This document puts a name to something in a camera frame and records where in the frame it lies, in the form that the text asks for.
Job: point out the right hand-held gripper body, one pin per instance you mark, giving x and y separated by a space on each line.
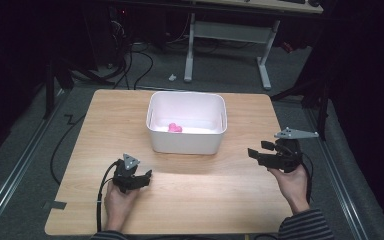
285 155

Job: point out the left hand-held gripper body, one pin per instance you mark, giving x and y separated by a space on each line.
125 175

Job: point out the pink bone toy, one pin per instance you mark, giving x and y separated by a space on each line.
175 127

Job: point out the white plastic bin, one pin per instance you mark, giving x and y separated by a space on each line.
186 116

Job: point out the person's left hand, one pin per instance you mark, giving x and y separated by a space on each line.
118 206

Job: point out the person's right hand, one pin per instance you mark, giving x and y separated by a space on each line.
291 188

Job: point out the black stand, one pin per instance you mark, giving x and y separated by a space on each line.
50 90
313 96

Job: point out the grey tape strip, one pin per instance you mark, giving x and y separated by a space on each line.
55 205

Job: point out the red object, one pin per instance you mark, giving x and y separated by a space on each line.
287 47

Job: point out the white scrap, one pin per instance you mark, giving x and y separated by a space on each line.
172 77

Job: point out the white-legged desk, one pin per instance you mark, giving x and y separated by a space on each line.
230 31

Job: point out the dark computer tower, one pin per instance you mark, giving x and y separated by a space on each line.
106 36

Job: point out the metal floor rail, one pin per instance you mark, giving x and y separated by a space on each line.
340 186
20 160

